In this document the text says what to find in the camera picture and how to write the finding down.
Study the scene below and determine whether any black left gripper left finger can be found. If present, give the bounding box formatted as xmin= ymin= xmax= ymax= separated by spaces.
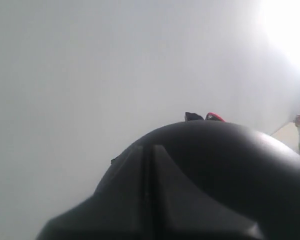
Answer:
xmin=37 ymin=146 xmax=150 ymax=240

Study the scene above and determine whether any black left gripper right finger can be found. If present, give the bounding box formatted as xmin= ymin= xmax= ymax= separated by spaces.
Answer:
xmin=151 ymin=145 xmax=264 ymax=240

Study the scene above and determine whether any black helmet with tinted visor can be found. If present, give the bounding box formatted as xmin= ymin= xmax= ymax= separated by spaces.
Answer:
xmin=98 ymin=120 xmax=300 ymax=240

